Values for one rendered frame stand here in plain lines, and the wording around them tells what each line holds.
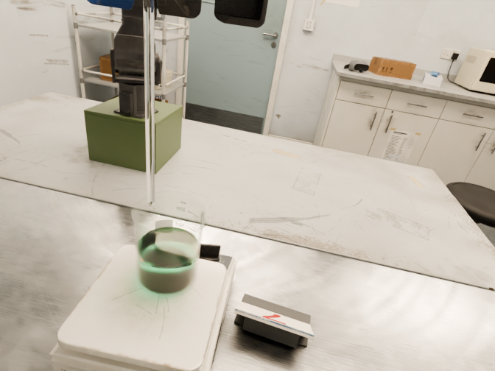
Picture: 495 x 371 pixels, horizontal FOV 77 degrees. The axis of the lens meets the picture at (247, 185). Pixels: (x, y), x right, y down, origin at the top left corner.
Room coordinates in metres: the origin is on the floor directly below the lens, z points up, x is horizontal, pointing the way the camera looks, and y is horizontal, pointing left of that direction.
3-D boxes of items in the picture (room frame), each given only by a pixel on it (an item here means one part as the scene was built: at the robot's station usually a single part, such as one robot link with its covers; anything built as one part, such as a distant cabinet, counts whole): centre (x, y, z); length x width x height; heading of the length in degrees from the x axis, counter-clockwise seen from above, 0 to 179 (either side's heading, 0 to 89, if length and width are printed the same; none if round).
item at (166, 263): (0.22, 0.06, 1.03); 0.07 x 0.06 x 0.08; 68
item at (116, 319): (0.20, 0.07, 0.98); 0.12 x 0.12 x 0.01; 87
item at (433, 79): (2.70, -1.30, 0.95); 0.24 x 0.13 x 0.09; 158
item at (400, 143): (2.48, -1.17, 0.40); 0.24 x 0.01 x 0.30; 85
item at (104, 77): (2.44, 0.99, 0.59); 0.65 x 0.48 x 0.93; 85
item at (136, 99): (0.61, 0.25, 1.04); 0.07 x 0.07 x 0.06; 77
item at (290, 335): (0.25, -0.06, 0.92); 0.09 x 0.06 x 0.04; 79
